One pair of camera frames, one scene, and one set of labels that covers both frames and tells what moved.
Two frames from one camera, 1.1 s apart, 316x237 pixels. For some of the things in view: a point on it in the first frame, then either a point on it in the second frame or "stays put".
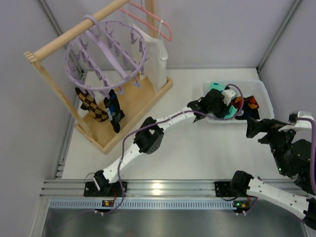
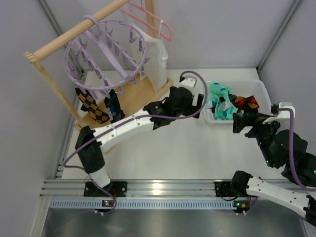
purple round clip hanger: [105, 57] stays put
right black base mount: [223, 189] stays put
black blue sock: [111, 103] stays put
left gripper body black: [222, 108] to [198, 102]
